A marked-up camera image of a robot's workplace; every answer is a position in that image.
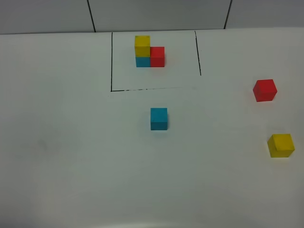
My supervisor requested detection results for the red template cube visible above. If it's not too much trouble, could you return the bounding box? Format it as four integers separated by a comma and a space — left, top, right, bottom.
150, 47, 165, 67

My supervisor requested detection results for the yellow template cube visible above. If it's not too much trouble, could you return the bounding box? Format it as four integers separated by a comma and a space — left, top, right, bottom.
134, 36, 151, 57

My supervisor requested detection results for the blue template cube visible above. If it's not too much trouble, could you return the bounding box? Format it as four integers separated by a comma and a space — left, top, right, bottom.
135, 57, 151, 67

